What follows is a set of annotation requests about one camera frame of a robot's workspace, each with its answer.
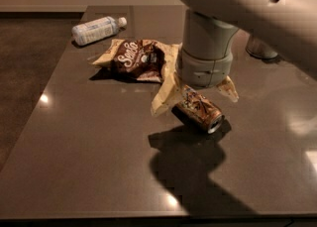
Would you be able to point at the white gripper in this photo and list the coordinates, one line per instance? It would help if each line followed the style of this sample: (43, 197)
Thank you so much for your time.
(205, 70)

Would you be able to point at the orange soda can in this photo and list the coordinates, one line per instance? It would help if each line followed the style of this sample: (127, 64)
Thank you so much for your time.
(197, 109)

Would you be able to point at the metal cup holder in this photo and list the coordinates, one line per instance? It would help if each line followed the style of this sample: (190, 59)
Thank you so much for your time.
(257, 48)

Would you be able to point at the clear plastic water bottle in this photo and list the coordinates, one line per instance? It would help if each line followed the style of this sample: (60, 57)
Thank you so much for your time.
(97, 30)

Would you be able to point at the brown chip bag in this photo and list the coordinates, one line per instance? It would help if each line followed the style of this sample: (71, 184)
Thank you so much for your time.
(140, 60)

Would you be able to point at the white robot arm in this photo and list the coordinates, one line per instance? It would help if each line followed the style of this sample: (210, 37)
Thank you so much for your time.
(204, 58)

